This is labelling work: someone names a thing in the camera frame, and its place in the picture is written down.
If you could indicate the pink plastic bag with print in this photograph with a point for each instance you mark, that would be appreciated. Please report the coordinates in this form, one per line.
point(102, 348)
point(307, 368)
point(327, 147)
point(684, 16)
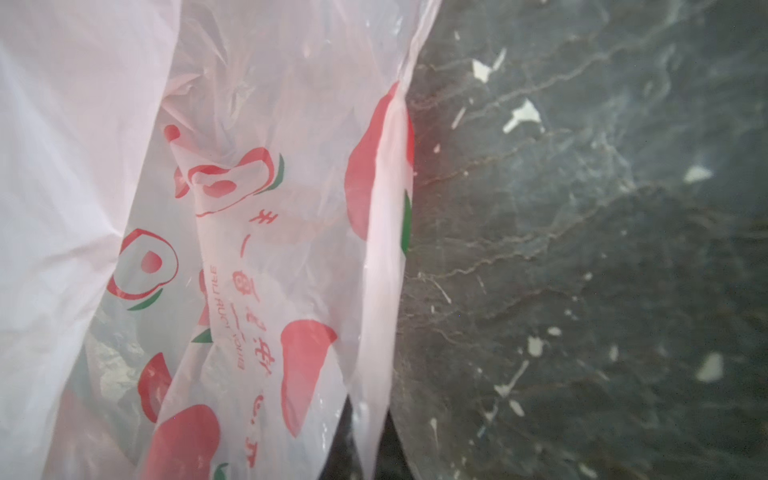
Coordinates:
point(205, 217)

